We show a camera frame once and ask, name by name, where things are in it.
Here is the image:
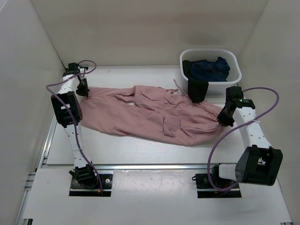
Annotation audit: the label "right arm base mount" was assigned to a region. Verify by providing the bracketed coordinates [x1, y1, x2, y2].
[192, 173, 242, 199]

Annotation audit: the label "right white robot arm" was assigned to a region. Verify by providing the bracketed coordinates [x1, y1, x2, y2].
[207, 86, 283, 191]

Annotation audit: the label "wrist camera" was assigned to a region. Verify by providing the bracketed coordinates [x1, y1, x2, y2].
[62, 62, 88, 77]
[226, 86, 244, 101]

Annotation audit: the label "aluminium front rail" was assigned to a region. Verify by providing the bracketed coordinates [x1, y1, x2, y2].
[34, 164, 207, 172]

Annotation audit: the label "dark blue garment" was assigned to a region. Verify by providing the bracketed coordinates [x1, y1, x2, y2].
[189, 57, 231, 82]

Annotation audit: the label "pink trousers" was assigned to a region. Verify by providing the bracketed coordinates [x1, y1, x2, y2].
[80, 85, 224, 146]

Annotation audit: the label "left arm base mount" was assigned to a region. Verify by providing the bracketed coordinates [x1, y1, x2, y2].
[69, 164, 113, 197]

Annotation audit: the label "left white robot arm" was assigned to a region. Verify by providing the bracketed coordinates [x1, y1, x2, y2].
[51, 62, 98, 188]

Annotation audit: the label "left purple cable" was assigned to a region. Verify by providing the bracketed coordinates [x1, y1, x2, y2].
[45, 60, 104, 195]

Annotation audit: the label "white plastic basket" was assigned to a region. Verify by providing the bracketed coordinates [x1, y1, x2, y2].
[180, 48, 242, 95]

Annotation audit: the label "black garment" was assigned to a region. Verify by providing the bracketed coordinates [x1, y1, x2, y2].
[182, 60, 209, 103]

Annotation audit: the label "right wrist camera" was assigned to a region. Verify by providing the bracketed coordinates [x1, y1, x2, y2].
[226, 86, 244, 101]

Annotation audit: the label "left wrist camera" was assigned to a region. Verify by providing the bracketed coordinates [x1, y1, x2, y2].
[62, 62, 88, 77]

